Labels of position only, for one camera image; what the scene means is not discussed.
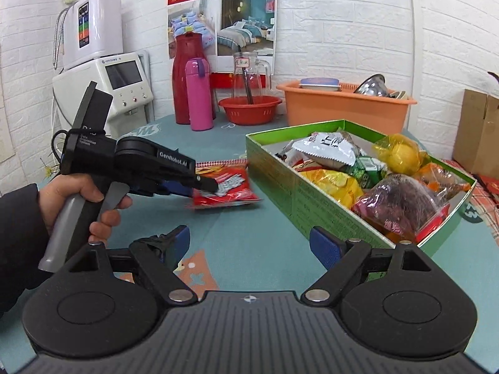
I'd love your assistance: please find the large red snack packet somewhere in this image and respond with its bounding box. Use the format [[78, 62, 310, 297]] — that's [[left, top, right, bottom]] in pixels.
[[187, 167, 264, 209]]

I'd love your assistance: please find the blue plate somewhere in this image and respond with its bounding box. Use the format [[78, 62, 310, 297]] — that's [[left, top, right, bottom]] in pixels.
[[299, 78, 341, 89]]

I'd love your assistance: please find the teal printed tablecloth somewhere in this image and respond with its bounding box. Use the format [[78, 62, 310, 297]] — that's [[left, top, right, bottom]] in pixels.
[[0, 115, 499, 374]]

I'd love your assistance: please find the white wall water purifier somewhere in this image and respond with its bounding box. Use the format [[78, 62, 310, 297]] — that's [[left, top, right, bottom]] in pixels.
[[52, 0, 123, 74]]

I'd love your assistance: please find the pink insulated bottle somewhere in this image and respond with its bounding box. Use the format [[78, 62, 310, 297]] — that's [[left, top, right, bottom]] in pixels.
[[185, 58, 214, 132]]

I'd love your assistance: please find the person's left forearm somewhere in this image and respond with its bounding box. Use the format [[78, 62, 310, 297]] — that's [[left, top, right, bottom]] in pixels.
[[0, 182, 51, 316]]

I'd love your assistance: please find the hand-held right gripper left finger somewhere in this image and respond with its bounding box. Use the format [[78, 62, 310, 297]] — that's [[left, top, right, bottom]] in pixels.
[[68, 225, 199, 308]]

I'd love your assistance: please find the clear yellow fruit snack packet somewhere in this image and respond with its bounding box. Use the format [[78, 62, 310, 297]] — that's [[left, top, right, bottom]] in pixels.
[[372, 133, 429, 175]]

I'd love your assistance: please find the clear dark snack packet red edge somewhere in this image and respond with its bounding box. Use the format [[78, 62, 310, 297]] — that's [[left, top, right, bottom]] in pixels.
[[351, 173, 451, 242]]

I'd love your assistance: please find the red thermos jug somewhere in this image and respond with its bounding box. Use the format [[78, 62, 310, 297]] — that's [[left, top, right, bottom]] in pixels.
[[172, 32, 217, 125]]

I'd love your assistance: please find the green snack packet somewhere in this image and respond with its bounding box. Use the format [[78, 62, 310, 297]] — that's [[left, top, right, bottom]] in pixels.
[[345, 156, 388, 189]]

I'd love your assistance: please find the person's left hand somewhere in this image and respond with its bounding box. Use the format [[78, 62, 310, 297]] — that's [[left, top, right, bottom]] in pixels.
[[37, 173, 133, 246]]

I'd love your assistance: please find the white blue print snack packet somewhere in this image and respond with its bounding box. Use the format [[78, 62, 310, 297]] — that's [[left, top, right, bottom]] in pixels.
[[292, 132, 361, 166]]

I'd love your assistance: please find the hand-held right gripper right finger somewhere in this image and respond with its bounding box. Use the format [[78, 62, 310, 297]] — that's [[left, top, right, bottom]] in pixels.
[[302, 226, 431, 308]]

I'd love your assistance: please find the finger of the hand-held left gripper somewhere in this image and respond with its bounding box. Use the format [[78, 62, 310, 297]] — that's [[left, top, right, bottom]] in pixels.
[[154, 170, 220, 194], [161, 180, 194, 199]]

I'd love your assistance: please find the wall poster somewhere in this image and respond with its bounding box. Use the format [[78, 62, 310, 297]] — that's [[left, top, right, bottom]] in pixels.
[[167, 0, 277, 88]]

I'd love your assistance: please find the brown cardboard box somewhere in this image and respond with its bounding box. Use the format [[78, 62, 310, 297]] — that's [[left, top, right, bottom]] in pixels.
[[453, 89, 499, 178]]

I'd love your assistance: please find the red packet on plaid cloth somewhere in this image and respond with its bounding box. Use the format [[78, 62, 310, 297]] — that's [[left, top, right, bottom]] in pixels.
[[477, 173, 499, 195]]

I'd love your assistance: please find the white machine with screen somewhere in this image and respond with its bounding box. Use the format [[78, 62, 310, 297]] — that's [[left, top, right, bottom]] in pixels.
[[52, 52, 153, 139]]

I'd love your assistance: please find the red plaid cloth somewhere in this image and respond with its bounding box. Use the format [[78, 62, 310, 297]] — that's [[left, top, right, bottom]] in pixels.
[[440, 160, 499, 242]]

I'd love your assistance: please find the orange plastic basin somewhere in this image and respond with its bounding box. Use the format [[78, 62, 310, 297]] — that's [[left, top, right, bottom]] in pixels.
[[277, 80, 418, 135]]

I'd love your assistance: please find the green cardboard box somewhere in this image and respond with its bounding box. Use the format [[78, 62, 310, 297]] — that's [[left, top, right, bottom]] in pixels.
[[245, 119, 478, 260]]

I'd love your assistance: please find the steel bowl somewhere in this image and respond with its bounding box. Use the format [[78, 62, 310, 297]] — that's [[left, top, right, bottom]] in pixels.
[[353, 74, 390, 97]]

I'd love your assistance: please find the red plastic basin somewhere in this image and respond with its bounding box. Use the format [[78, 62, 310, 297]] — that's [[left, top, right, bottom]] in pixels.
[[218, 95, 282, 126]]

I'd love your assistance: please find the glass pitcher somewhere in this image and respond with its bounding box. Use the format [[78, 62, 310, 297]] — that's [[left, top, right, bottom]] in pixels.
[[232, 52, 272, 104]]

